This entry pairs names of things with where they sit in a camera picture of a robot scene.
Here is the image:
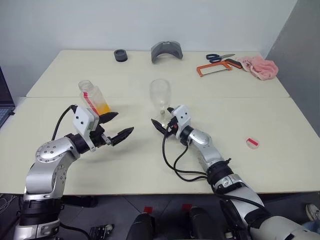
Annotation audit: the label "orange hacksaw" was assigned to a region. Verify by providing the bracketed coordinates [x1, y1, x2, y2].
[196, 58, 243, 78]

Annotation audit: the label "pink cloth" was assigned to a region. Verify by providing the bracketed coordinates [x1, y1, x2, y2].
[236, 55, 280, 81]

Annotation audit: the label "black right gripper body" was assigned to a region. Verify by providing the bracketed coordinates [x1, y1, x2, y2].
[162, 113, 180, 139]

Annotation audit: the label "grey sneaker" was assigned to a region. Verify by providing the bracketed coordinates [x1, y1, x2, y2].
[305, 203, 320, 221]

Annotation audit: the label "white red bottle cap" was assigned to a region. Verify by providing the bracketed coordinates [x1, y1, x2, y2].
[245, 136, 260, 150]

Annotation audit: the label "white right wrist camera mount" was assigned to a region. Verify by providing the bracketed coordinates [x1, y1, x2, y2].
[171, 105, 193, 139]

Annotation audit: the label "black round tape roll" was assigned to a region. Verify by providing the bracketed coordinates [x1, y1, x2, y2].
[113, 49, 128, 63]

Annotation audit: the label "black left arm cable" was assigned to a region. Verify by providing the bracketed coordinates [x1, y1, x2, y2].
[51, 104, 77, 141]

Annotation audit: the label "grey curved visor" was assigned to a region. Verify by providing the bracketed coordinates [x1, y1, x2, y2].
[150, 40, 184, 65]

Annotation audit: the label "dark rounded shape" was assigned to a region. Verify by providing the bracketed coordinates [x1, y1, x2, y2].
[124, 212, 156, 240]
[188, 207, 226, 240]

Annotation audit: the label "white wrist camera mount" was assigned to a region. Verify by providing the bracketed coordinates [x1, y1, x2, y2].
[171, 105, 193, 139]
[72, 105, 100, 153]

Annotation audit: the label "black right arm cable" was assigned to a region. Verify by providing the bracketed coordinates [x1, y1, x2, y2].
[161, 132, 266, 210]

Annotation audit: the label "white floor cables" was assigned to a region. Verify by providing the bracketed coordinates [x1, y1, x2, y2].
[0, 192, 16, 211]

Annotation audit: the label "blue handled scissors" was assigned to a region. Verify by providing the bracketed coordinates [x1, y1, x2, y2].
[205, 53, 236, 64]

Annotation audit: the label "black floor device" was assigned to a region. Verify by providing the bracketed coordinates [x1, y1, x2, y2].
[89, 224, 113, 238]

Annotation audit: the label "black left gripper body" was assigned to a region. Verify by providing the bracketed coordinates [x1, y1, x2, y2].
[89, 124, 113, 149]

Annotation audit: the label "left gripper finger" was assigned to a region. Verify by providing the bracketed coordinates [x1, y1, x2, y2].
[98, 111, 119, 124]
[109, 126, 135, 147]

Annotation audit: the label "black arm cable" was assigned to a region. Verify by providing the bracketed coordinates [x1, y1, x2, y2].
[161, 132, 266, 210]
[51, 104, 77, 141]

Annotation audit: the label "bottle with orange liquid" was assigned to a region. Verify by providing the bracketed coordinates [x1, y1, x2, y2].
[78, 79, 112, 116]

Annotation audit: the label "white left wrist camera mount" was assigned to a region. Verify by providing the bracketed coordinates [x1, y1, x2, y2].
[72, 105, 100, 153]

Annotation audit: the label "clear plastic wine glass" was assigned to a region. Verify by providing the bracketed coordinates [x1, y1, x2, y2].
[149, 78, 172, 127]

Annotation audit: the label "blue jeans leg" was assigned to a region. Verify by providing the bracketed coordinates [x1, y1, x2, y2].
[302, 221, 320, 233]

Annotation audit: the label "dark grey laptop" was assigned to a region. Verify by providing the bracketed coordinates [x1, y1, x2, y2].
[0, 64, 16, 131]

